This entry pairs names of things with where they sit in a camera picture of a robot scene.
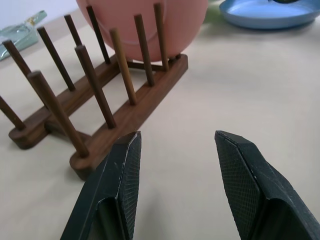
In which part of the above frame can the blue plate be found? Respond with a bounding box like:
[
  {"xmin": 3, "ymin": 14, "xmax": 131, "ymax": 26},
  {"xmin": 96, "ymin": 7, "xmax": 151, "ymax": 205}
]
[{"xmin": 219, "ymin": 0, "xmax": 320, "ymax": 30}]

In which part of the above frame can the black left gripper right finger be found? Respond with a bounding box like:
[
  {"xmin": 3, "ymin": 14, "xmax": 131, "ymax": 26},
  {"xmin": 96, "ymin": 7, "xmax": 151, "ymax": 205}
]
[{"xmin": 214, "ymin": 129, "xmax": 320, "ymax": 240}]

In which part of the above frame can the wooden dish rack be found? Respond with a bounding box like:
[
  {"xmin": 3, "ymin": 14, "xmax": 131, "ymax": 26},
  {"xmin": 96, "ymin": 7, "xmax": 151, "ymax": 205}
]
[{"xmin": 0, "ymin": 2, "xmax": 189, "ymax": 181}]

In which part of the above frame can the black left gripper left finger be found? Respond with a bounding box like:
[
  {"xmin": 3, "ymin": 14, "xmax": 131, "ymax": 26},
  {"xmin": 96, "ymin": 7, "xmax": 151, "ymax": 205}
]
[{"xmin": 59, "ymin": 130, "xmax": 142, "ymax": 240}]

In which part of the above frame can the pink plate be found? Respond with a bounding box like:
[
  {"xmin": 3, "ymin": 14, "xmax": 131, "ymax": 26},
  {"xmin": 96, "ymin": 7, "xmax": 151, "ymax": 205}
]
[{"xmin": 75, "ymin": 0, "xmax": 209, "ymax": 63}]

